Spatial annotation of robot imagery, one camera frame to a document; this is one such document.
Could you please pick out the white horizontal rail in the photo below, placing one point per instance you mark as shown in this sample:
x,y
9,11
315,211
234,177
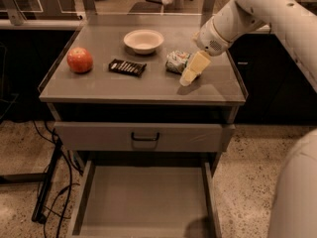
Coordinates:
x,y
189,23

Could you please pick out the closed top drawer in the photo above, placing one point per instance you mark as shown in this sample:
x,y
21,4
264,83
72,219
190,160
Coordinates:
x,y
174,137

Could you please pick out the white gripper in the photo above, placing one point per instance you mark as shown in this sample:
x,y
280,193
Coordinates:
x,y
212,38

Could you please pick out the black drawer handle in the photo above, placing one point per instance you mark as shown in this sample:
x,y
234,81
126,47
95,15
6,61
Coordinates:
x,y
137,138

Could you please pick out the black table leg base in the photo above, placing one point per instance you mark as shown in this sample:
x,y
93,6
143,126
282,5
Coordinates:
x,y
44,179

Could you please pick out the grey drawer cabinet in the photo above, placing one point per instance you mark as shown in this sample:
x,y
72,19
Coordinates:
x,y
157,96

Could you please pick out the white bowl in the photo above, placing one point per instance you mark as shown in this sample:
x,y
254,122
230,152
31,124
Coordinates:
x,y
143,42

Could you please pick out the open middle drawer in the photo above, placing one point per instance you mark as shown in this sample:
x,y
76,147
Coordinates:
x,y
167,200

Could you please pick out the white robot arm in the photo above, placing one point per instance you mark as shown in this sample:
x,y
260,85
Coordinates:
x,y
294,206

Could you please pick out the dark snack bar packet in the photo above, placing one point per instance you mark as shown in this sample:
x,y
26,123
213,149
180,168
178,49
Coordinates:
x,y
127,67

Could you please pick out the red apple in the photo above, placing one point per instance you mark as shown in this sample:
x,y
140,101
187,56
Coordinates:
x,y
79,60

